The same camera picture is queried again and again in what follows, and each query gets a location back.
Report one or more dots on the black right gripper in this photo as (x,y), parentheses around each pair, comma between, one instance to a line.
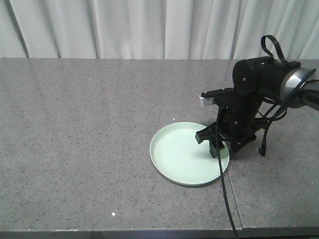
(235,122)

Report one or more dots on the light green round plate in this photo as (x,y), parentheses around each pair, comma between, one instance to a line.
(177,156)

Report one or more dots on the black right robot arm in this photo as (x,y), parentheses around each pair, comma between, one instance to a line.
(263,90)

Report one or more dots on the white pleated curtain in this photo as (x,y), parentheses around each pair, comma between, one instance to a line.
(156,29)

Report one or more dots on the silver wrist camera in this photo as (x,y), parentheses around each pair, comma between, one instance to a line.
(216,97)

